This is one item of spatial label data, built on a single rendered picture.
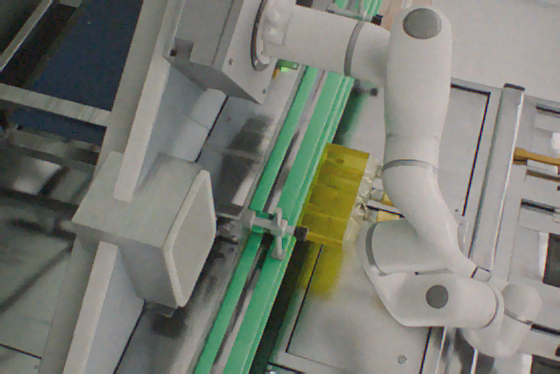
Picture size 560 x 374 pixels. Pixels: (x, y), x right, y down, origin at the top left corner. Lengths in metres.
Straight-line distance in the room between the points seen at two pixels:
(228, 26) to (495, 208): 0.89
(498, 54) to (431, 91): 5.45
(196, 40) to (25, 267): 0.80
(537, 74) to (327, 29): 5.29
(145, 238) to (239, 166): 0.35
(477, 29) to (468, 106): 4.69
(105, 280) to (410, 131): 0.54
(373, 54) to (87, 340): 0.65
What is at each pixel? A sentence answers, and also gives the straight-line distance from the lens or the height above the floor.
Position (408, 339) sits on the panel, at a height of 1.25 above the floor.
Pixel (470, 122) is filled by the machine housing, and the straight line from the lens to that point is 1.99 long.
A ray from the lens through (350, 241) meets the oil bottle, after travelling 1.52.
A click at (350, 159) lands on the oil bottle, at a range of 1.62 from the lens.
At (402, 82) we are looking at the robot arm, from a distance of 1.09.
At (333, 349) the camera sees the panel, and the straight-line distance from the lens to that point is 1.57.
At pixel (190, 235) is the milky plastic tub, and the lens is 1.40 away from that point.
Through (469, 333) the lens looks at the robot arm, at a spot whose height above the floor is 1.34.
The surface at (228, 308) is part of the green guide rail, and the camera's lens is 1.42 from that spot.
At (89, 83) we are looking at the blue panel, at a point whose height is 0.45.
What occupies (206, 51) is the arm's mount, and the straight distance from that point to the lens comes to 1.16.
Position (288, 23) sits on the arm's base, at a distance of 1.25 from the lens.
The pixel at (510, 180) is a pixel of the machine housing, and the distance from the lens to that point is 1.89.
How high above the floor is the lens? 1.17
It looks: 10 degrees down
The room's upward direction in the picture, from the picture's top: 105 degrees clockwise
